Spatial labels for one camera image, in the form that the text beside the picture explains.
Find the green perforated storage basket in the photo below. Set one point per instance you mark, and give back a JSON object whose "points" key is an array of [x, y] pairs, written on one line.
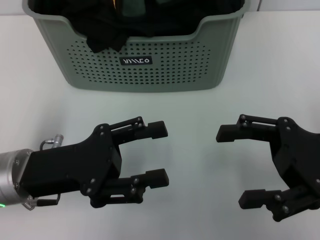
{"points": [[162, 75]]}

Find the green yellow towel black trim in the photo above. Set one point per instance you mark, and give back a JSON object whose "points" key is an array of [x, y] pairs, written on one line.
{"points": [[130, 8]]}

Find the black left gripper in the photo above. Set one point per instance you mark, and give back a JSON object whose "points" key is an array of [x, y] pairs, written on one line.
{"points": [[70, 165]]}

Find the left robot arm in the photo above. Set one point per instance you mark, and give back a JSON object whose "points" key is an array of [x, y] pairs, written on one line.
{"points": [[10, 170]]}

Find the black cloth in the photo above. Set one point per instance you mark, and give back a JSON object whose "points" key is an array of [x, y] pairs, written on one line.
{"points": [[100, 37]]}

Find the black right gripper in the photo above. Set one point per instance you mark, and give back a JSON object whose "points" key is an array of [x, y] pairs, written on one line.
{"points": [[300, 155]]}

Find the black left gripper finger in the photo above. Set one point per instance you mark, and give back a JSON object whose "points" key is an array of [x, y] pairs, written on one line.
{"points": [[157, 178], [156, 130]]}

